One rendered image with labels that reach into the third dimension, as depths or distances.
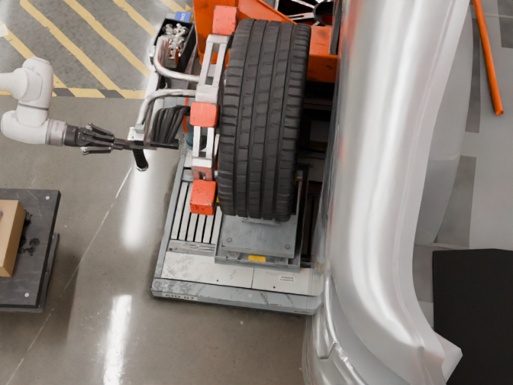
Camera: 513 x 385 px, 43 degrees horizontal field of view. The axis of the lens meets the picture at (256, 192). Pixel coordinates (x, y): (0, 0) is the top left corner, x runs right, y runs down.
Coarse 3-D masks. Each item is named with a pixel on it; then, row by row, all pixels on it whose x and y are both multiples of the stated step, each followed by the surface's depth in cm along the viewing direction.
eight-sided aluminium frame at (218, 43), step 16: (208, 48) 200; (224, 48) 200; (208, 64) 198; (224, 64) 237; (224, 80) 240; (208, 96) 192; (208, 128) 195; (208, 144) 196; (192, 160) 198; (208, 160) 197; (208, 176) 203
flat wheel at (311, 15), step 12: (264, 0) 294; (276, 0) 294; (288, 0) 298; (300, 0) 314; (312, 0) 318; (324, 0) 319; (288, 12) 315; (312, 12) 294; (324, 12) 299; (312, 24) 297; (324, 24) 290; (312, 84) 288; (324, 84) 286; (324, 96) 294
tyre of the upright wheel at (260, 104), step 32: (256, 32) 198; (288, 32) 199; (256, 64) 190; (288, 64) 191; (224, 96) 188; (256, 96) 188; (288, 96) 187; (224, 128) 188; (256, 128) 188; (288, 128) 187; (224, 160) 192; (256, 160) 191; (288, 160) 190; (224, 192) 200; (256, 192) 198; (288, 192) 196
